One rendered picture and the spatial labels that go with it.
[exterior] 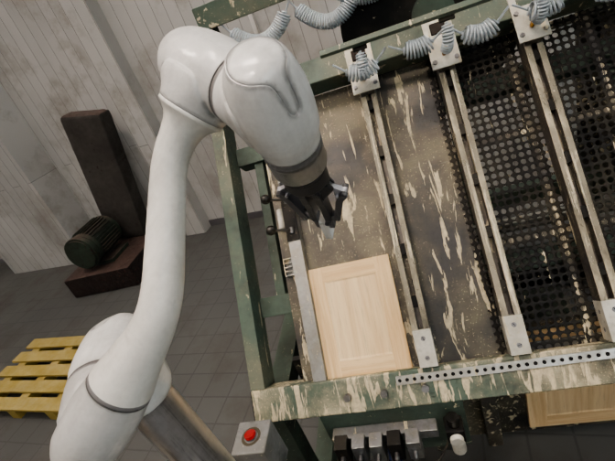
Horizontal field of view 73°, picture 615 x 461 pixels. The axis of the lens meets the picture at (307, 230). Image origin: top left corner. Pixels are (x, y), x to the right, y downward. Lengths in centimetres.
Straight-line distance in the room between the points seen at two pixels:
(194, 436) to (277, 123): 71
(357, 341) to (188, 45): 121
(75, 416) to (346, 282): 108
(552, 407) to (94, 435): 177
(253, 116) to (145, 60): 460
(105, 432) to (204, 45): 56
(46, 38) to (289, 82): 536
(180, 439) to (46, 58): 526
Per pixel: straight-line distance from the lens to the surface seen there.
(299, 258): 161
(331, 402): 162
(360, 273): 157
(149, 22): 496
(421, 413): 162
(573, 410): 216
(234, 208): 172
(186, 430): 99
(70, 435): 76
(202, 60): 61
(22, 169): 628
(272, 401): 169
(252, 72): 49
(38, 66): 600
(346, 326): 159
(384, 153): 157
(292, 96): 51
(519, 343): 153
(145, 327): 64
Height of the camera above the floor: 208
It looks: 28 degrees down
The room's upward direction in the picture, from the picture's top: 21 degrees counter-clockwise
